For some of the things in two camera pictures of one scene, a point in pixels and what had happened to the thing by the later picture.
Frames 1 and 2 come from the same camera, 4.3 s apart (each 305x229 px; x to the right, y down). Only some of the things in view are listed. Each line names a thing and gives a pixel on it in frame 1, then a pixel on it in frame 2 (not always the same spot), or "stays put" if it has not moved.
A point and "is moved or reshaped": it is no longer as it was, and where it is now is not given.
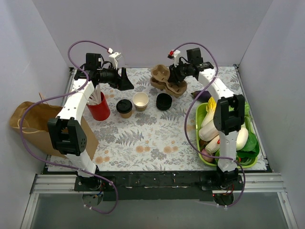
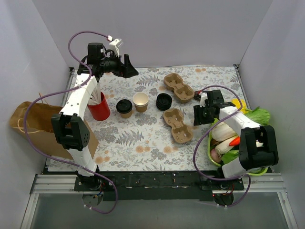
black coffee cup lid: x=124 y=106 stays put
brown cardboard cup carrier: x=159 y=77 is moved or reshaped
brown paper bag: x=36 y=130 stays put
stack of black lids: x=164 y=101 stays put
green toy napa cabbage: x=208 y=130 → x=258 y=115
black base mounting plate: x=156 y=186 stays put
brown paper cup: x=126 y=115 stays put
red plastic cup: x=100 y=111 stays put
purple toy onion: x=207 y=159 → x=216 y=156
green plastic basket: x=207 y=137 → x=262 y=172
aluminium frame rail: x=65 y=184 stays put
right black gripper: x=174 y=76 → x=203 y=114
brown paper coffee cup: x=140 y=100 stays put
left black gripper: x=119 y=79 → x=122 y=68
